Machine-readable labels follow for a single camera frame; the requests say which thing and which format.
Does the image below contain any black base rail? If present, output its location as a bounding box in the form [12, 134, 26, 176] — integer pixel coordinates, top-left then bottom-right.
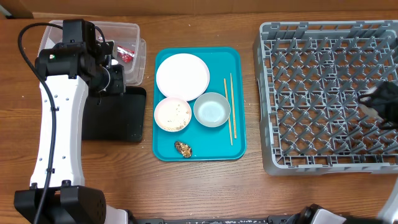
[127, 203, 380, 224]

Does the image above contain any grey dishwasher rack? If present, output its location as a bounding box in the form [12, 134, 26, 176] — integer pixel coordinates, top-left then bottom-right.
[253, 20, 397, 175]

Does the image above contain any grey-blue bowl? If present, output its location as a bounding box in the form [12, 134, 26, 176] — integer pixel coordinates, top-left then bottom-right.
[193, 92, 228, 128]

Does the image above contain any brown food scrap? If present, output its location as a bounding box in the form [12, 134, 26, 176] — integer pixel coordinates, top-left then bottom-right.
[174, 141, 193, 158]

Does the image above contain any teal plastic tray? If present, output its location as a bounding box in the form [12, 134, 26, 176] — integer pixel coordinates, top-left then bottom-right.
[152, 47, 246, 162]

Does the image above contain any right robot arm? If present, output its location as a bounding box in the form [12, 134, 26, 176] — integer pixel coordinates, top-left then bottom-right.
[357, 81, 397, 223]

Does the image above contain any clear plastic bin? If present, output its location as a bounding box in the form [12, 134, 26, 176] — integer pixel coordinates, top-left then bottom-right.
[37, 20, 147, 86]

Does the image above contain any black tray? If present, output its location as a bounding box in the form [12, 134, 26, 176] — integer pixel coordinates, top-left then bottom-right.
[82, 86, 147, 142]

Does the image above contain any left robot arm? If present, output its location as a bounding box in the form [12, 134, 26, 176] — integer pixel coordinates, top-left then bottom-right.
[14, 39, 135, 223]

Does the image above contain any red silver wrapper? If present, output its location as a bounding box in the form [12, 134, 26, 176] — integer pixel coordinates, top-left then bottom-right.
[117, 45, 135, 63]

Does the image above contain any pink bowl with crumbs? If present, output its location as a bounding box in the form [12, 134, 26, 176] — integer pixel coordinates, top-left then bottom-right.
[154, 97, 192, 132]

